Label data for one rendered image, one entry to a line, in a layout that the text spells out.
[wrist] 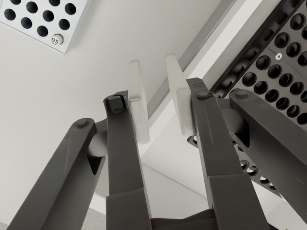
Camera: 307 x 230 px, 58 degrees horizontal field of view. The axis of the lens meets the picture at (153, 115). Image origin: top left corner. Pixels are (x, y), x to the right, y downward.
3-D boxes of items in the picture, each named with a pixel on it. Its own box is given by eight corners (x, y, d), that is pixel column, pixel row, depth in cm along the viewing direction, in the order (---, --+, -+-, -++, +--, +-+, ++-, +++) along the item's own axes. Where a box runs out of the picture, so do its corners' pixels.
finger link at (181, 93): (177, 91, 15) (190, 89, 15) (164, 54, 21) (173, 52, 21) (183, 138, 16) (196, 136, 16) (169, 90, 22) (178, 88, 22)
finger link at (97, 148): (136, 153, 14) (80, 163, 14) (135, 108, 19) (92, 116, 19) (130, 129, 14) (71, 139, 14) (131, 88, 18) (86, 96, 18)
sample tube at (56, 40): (67, 41, 36) (57, 49, 32) (58, 37, 36) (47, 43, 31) (71, 33, 35) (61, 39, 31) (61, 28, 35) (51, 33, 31)
